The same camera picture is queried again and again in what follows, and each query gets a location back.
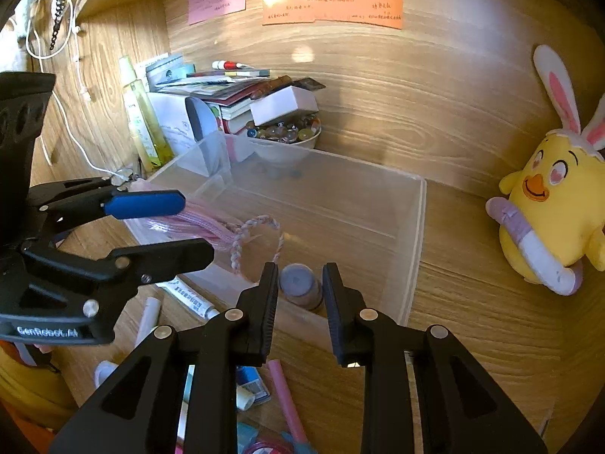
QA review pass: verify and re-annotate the white green ointment tube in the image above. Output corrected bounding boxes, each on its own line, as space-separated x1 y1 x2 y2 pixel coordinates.
157 277 219 322

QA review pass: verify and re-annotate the white pink lip balm tube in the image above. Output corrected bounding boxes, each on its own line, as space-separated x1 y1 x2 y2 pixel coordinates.
134 297 161 347

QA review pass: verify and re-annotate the pink white braided bracelet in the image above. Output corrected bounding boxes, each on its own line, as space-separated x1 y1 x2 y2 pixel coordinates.
228 213 286 278

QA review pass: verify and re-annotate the clear plastic storage bin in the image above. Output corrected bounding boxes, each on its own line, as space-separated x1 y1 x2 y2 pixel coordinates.
149 132 427 324

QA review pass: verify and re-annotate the purple cap small bottle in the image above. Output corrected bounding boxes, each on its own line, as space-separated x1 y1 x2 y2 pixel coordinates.
279 263 323 311

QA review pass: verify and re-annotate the blue Max staples box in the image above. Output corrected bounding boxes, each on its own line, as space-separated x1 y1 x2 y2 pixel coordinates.
236 366 271 405

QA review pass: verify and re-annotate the pink bag in bin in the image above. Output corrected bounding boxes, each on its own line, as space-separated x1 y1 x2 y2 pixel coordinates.
137 200 243 252

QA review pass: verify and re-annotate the yellow green spray bottle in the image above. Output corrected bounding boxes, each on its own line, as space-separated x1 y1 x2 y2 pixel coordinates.
118 55 173 172

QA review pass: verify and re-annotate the white printed paper box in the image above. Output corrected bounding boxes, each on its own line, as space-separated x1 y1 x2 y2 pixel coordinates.
148 92 197 157

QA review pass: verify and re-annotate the stack of books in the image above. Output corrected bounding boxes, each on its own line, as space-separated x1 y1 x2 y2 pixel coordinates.
144 52 285 135

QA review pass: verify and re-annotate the yellow chick bunny plush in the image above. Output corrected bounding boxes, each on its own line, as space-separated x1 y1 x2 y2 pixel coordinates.
485 44 604 296

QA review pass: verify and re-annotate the red white marker pen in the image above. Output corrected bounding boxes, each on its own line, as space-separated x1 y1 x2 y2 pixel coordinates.
211 61 252 71

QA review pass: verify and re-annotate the white bowl of beads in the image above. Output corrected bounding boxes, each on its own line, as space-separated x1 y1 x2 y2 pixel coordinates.
245 114 322 167

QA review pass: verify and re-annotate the small white cardboard box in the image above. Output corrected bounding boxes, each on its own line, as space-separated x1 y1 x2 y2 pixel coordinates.
250 86 319 126

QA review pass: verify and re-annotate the white charging cable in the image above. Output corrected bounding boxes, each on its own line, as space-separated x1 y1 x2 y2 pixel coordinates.
23 0 132 180

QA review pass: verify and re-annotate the orange paper wall note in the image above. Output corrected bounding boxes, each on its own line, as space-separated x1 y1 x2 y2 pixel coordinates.
262 0 403 30

